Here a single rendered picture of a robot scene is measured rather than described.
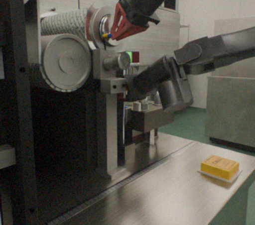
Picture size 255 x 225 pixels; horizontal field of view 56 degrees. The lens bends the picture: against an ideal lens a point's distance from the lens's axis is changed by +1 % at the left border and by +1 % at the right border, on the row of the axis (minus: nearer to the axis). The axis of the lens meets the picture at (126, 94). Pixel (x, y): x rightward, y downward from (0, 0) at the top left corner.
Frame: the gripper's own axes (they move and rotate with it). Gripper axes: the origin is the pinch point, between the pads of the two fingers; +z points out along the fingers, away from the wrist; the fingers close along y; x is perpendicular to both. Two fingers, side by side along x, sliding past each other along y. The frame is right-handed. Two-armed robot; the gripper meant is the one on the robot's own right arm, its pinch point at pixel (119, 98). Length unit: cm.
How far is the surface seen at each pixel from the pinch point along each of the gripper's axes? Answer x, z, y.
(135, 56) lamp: 25, 20, 42
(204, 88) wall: 38, 181, 444
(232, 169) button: -27.4, -17.6, 8.6
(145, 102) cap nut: -3.6, -2.8, 6.4
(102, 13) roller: 17.3, -13.6, -8.8
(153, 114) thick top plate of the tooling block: -7.6, -2.6, 8.0
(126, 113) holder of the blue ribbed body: -4.5, 1.0, 1.4
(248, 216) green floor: -94, 51, 134
